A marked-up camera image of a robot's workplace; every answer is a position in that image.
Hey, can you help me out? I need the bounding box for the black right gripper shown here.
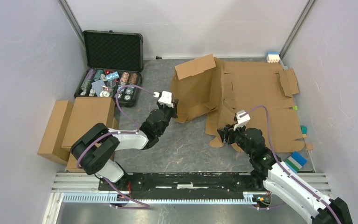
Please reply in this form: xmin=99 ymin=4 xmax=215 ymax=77
xmin=216 ymin=121 xmax=253 ymax=158

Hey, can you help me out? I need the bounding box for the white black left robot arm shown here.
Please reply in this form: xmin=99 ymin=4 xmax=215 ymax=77
xmin=70 ymin=99 xmax=178 ymax=190

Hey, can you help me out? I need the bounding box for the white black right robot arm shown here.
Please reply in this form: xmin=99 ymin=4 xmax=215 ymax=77
xmin=217 ymin=125 xmax=353 ymax=224

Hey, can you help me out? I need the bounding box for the lower flat cardboard sheet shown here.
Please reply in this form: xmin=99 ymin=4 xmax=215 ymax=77
xmin=224 ymin=61 xmax=304 ymax=153

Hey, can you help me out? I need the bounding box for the blue green striped block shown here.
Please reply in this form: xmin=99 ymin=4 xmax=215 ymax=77
xmin=285 ymin=152 xmax=307 ymax=173

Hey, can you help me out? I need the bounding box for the teal toy block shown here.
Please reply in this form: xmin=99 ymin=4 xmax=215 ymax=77
xmin=300 ymin=125 xmax=308 ymax=134

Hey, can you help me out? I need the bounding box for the black poker chip case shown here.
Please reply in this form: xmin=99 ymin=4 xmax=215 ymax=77
xmin=74 ymin=30 xmax=144 ymax=107

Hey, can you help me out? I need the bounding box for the white blue toy block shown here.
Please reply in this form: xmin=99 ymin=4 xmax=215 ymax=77
xmin=266 ymin=51 xmax=281 ymax=63

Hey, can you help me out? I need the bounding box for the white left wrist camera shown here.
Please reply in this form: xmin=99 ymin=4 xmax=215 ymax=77
xmin=153 ymin=91 xmax=174 ymax=108

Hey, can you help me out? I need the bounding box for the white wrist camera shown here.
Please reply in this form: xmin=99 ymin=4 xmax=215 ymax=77
xmin=153 ymin=91 xmax=174 ymax=108
xmin=233 ymin=110 xmax=250 ymax=130

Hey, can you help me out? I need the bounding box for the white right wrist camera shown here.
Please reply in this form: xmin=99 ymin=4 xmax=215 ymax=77
xmin=233 ymin=110 xmax=250 ymax=130

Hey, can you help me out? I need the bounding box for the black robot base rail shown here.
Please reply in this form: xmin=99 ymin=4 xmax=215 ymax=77
xmin=115 ymin=172 xmax=272 ymax=200

